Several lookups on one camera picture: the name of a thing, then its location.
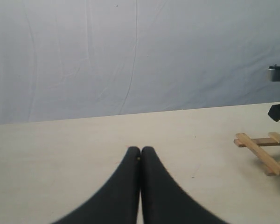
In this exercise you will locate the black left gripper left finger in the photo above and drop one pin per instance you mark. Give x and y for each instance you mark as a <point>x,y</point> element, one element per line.
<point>116,202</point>

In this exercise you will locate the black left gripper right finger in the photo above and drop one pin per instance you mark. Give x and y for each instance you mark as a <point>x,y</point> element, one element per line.
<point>163,200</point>

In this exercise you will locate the angled wooden stick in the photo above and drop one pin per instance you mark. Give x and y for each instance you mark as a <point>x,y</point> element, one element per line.
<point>275,136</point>

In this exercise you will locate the blue backdrop cloth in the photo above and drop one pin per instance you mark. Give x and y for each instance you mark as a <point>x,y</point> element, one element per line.
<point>65,59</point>

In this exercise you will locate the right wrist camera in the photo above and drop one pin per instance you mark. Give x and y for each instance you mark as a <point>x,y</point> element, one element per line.
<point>274,73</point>

